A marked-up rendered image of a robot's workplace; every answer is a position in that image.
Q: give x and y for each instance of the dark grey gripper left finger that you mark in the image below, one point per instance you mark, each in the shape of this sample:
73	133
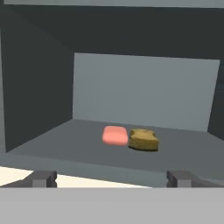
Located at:
40	178

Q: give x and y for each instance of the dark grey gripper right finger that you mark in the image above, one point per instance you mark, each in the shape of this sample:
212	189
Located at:
180	178

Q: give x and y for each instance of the yellow-brown sponge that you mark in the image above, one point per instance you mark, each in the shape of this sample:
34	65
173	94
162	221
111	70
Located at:
143	140

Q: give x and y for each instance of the pink bar soap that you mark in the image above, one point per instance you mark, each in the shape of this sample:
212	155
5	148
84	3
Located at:
115	135

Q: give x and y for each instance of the grey sink basin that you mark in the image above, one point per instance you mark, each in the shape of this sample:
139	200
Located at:
116	102

